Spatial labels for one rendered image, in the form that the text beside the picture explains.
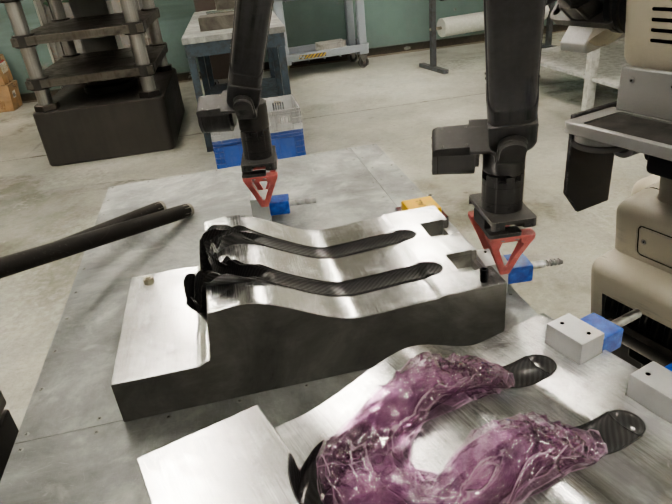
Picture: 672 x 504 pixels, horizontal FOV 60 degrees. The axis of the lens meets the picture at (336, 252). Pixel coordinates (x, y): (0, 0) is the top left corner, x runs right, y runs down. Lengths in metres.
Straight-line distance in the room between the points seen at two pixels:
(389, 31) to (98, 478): 6.89
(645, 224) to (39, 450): 0.88
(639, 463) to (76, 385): 0.67
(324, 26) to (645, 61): 6.37
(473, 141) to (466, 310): 0.22
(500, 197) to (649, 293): 0.28
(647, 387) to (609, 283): 0.38
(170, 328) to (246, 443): 0.30
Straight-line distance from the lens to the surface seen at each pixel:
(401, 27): 7.38
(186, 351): 0.76
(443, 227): 0.93
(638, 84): 0.92
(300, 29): 7.15
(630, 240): 1.02
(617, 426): 0.65
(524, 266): 0.91
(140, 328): 0.83
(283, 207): 1.18
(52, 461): 0.78
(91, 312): 1.03
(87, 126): 4.69
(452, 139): 0.79
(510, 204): 0.84
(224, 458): 0.54
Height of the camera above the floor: 1.29
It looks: 28 degrees down
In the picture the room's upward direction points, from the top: 6 degrees counter-clockwise
